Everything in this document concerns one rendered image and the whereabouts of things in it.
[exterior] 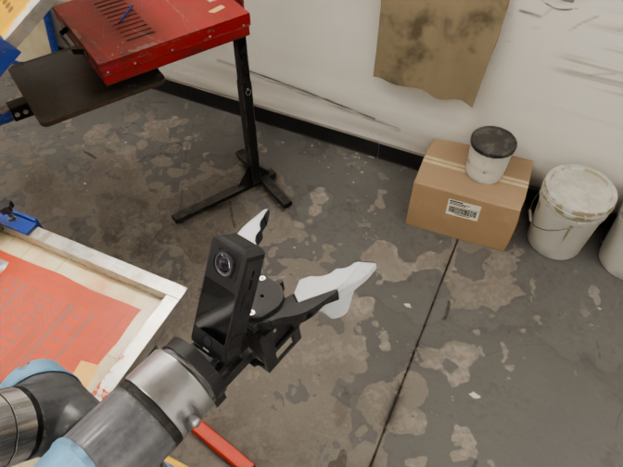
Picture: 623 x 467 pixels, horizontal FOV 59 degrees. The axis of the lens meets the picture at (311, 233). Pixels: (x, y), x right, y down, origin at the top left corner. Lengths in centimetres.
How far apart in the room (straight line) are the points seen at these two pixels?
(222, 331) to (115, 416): 11
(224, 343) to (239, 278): 7
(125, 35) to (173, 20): 18
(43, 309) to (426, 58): 192
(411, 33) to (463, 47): 23
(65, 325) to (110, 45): 101
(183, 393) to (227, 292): 9
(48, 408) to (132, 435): 15
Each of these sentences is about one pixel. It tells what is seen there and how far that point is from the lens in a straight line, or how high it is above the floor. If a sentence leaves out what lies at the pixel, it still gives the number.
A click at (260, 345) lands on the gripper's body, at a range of 54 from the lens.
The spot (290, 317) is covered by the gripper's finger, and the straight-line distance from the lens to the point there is 53.
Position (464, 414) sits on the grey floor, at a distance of 238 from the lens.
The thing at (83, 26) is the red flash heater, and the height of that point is 110.
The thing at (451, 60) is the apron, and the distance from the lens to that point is 262.
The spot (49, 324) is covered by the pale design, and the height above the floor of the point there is 97.
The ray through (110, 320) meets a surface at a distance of 145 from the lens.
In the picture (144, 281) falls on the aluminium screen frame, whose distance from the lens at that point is 144.
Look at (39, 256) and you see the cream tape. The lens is 164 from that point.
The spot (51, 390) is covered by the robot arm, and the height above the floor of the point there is 160.
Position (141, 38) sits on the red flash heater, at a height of 110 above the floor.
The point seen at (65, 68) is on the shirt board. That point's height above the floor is 95.
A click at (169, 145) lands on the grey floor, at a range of 334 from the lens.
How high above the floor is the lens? 214
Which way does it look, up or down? 50 degrees down
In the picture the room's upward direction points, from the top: straight up
